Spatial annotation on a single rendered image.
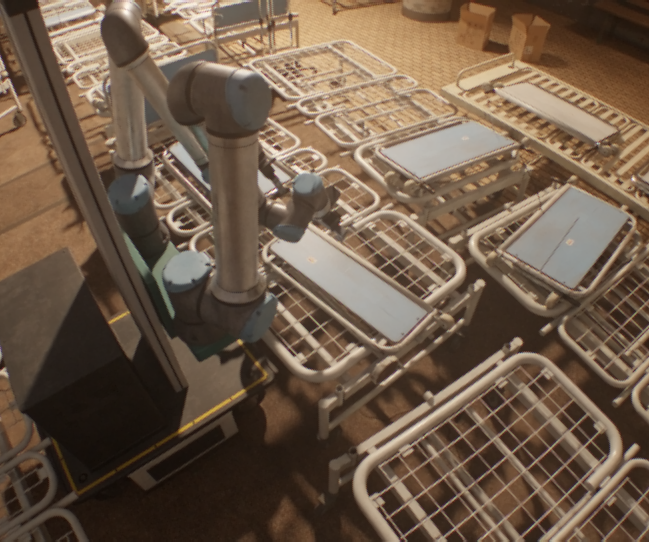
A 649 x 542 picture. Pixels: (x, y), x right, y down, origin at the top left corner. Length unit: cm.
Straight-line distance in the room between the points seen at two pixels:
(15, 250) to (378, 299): 240
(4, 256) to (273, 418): 208
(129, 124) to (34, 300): 67
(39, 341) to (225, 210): 78
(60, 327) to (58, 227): 185
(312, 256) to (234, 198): 95
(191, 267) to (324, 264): 73
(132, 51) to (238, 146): 58
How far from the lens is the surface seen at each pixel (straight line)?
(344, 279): 189
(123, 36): 148
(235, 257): 116
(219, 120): 99
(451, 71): 492
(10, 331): 168
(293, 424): 215
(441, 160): 249
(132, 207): 169
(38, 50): 106
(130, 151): 179
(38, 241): 336
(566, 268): 214
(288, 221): 143
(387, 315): 180
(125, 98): 169
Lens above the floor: 197
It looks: 49 degrees down
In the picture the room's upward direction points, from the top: straight up
